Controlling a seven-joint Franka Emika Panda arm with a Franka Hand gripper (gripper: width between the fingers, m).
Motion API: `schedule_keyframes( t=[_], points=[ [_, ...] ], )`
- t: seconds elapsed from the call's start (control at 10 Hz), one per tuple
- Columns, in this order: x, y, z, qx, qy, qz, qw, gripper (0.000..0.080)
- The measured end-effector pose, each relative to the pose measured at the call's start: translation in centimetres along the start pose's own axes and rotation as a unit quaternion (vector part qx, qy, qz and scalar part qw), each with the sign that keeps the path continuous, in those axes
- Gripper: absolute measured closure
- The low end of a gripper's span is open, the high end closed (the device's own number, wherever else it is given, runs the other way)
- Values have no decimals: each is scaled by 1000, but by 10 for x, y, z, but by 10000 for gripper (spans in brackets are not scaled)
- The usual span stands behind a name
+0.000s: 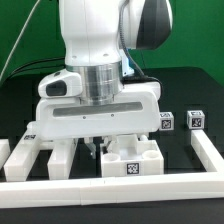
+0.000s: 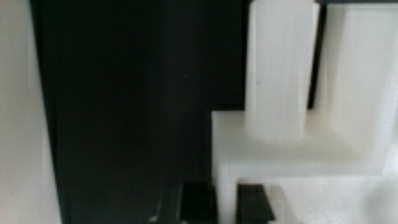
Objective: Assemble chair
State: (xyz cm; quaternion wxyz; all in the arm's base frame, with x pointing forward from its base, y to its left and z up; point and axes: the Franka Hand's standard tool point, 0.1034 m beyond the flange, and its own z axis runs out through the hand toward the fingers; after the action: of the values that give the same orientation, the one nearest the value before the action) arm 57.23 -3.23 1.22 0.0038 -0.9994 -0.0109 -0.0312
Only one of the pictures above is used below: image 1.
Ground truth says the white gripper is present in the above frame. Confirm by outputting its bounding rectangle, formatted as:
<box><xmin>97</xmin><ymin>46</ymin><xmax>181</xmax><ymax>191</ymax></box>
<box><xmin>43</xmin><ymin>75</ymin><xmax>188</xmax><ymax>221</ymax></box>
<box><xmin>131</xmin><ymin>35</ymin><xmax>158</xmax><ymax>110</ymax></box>
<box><xmin>36</xmin><ymin>70</ymin><xmax>161</xmax><ymax>159</ymax></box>

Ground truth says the white cable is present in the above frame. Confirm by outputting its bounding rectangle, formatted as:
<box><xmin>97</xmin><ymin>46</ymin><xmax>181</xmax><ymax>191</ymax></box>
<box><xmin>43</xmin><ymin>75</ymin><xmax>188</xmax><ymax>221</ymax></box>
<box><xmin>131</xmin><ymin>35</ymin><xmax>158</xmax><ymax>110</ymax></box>
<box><xmin>0</xmin><ymin>0</ymin><xmax>43</xmax><ymax>83</ymax></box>

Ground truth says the white chair seat block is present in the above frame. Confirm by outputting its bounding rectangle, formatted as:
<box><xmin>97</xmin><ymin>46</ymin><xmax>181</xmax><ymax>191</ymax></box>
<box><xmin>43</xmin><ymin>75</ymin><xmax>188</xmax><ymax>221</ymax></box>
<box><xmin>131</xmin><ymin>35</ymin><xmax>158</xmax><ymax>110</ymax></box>
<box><xmin>100</xmin><ymin>134</ymin><xmax>164</xmax><ymax>177</ymax></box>

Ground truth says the white tagged cube right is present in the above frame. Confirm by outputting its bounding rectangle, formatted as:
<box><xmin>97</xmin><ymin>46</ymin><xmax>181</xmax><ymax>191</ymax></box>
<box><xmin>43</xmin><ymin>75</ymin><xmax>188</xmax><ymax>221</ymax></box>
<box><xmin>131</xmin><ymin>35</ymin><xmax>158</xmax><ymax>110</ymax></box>
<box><xmin>187</xmin><ymin>110</ymin><xmax>205</xmax><ymax>129</ymax></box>

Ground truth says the white block at left edge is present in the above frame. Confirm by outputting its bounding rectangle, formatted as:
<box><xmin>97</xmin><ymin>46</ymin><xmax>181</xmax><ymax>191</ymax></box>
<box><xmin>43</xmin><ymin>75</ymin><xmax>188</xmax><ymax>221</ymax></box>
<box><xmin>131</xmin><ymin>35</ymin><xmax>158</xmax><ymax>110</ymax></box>
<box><xmin>0</xmin><ymin>139</ymin><xmax>10</xmax><ymax>170</ymax></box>

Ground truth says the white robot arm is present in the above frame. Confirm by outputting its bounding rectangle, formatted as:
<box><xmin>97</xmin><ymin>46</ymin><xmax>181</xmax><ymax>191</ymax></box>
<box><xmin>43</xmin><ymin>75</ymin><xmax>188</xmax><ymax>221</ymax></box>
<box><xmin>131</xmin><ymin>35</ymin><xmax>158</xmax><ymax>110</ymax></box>
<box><xmin>36</xmin><ymin>0</ymin><xmax>172</xmax><ymax>140</ymax></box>

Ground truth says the black cable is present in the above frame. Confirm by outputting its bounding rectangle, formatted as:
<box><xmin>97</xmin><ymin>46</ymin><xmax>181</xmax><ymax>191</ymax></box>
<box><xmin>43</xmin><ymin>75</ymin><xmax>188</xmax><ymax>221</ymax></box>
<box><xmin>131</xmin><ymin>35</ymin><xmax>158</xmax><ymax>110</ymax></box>
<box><xmin>6</xmin><ymin>56</ymin><xmax>66</xmax><ymax>79</ymax></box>

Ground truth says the white chair back frame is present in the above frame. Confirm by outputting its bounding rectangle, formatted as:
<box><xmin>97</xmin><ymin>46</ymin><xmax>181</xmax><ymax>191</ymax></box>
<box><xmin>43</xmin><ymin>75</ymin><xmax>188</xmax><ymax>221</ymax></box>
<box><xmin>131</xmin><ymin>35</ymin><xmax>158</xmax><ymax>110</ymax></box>
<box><xmin>4</xmin><ymin>122</ymin><xmax>77</xmax><ymax>182</ymax></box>

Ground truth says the white L-shaped fence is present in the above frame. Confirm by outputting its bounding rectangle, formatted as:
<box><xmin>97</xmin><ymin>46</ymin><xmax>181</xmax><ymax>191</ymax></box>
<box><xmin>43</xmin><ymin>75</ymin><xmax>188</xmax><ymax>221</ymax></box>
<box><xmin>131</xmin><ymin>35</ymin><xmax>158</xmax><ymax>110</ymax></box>
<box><xmin>0</xmin><ymin>130</ymin><xmax>224</xmax><ymax>208</ymax></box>

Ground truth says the white tagged cube left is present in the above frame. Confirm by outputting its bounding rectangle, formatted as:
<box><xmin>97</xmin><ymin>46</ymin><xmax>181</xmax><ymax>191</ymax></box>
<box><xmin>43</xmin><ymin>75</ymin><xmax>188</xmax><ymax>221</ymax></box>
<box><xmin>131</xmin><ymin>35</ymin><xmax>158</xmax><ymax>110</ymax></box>
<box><xmin>160</xmin><ymin>112</ymin><xmax>174</xmax><ymax>131</ymax></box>

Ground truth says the white tagged cube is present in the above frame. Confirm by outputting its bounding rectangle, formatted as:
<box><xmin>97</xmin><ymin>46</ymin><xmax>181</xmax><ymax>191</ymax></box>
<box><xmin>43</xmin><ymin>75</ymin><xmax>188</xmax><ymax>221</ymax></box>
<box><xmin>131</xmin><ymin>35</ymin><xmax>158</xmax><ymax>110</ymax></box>
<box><xmin>187</xmin><ymin>110</ymin><xmax>205</xmax><ymax>129</ymax></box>
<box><xmin>160</xmin><ymin>112</ymin><xmax>174</xmax><ymax>131</ymax></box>

